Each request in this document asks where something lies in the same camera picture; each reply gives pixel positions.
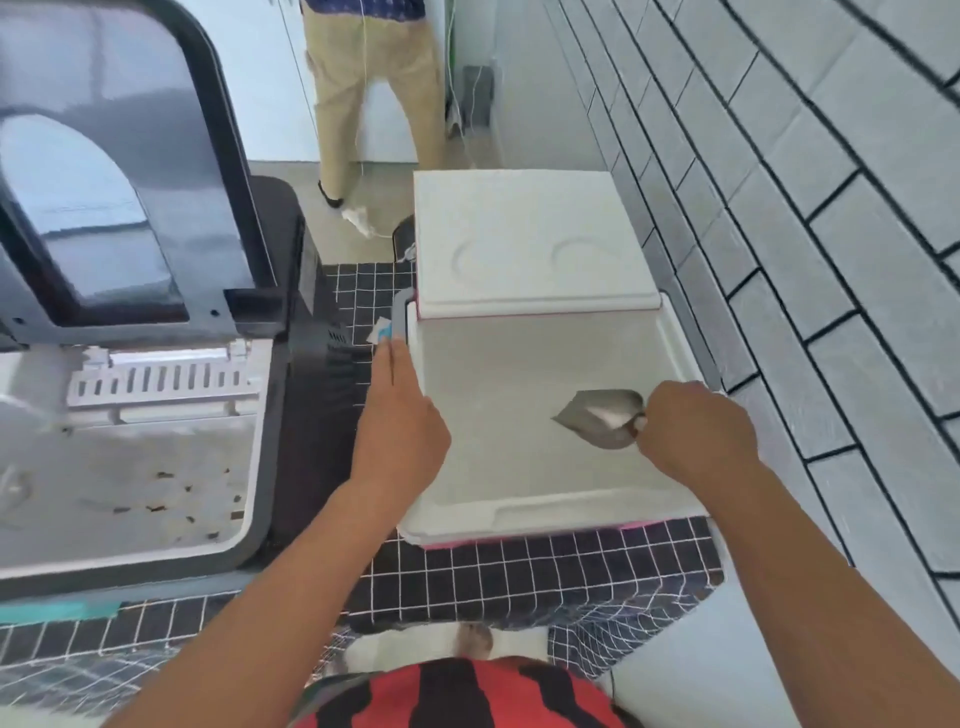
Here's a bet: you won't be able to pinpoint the white cooler box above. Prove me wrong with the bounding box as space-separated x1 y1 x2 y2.
393 288 726 550

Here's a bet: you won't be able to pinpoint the white slotted ice basket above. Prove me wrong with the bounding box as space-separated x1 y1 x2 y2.
66 339 253 410

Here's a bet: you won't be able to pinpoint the person's right hand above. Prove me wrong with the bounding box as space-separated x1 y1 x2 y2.
635 380 761 494

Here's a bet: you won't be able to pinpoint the black white checkered tablecloth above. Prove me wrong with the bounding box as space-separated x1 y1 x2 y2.
0 262 727 714

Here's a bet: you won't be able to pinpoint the black ice maker lid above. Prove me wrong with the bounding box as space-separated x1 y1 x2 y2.
0 0 280 348

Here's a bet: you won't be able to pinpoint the teal tape strip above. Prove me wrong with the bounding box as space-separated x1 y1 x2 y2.
0 597 123 624

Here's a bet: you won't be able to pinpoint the white cooler lid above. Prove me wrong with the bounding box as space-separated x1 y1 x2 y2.
412 169 663 321

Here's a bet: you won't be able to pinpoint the red black striped shirt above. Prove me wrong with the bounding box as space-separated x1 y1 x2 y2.
288 655 628 728

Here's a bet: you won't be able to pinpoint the metal ice scoop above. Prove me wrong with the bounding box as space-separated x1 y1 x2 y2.
551 388 648 451

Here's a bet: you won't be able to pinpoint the black ice maker machine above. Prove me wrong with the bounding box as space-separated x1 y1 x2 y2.
0 176 363 603

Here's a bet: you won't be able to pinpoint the person's right forearm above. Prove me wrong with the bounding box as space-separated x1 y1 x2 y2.
686 456 960 728

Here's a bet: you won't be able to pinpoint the person's left forearm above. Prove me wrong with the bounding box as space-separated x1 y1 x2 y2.
101 480 436 728

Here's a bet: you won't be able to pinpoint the person's left hand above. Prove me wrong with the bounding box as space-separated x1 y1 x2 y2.
348 337 452 501

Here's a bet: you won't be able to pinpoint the person's foot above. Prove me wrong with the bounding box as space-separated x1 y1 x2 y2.
453 622 496 663

